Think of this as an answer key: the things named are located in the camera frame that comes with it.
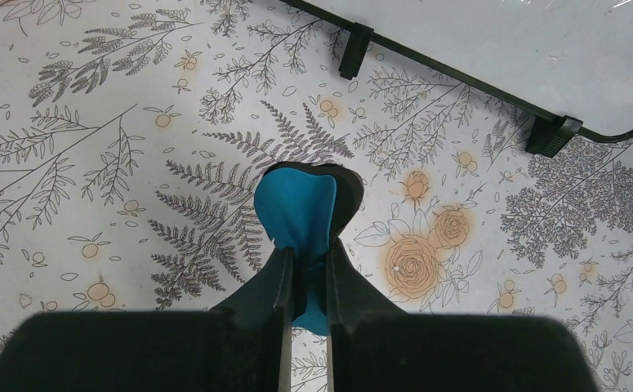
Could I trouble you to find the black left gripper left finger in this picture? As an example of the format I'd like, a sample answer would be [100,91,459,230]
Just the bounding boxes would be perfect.
[0,248,294,391]

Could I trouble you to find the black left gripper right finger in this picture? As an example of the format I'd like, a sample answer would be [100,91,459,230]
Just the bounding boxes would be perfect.
[325,241,596,391]

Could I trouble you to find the blue and black eraser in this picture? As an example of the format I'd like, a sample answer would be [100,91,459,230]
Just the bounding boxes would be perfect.
[254,162,363,336]

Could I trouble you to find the black framed whiteboard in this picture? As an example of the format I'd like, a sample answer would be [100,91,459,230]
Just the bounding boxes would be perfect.
[293,0,633,157]

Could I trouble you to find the floral patterned table mat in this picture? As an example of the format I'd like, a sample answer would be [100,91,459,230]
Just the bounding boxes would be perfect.
[0,1,633,391]

